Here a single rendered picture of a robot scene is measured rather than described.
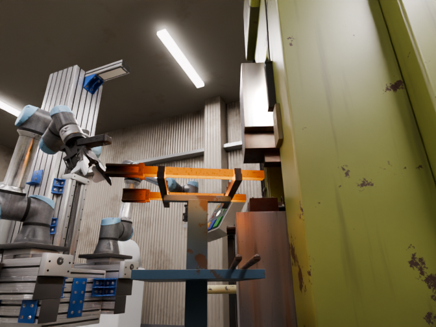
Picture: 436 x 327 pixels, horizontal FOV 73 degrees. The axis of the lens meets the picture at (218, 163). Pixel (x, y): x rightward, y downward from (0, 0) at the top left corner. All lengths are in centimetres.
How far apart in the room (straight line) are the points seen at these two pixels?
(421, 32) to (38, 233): 177
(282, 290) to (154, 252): 417
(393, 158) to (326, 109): 28
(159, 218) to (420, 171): 458
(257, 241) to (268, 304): 22
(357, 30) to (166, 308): 450
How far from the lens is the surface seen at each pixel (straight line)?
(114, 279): 183
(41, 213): 164
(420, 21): 141
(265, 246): 120
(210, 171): 83
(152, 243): 529
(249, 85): 162
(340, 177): 105
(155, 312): 518
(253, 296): 119
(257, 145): 149
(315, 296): 95
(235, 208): 188
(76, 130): 118
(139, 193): 107
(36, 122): 163
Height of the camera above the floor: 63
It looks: 23 degrees up
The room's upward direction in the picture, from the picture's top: 1 degrees counter-clockwise
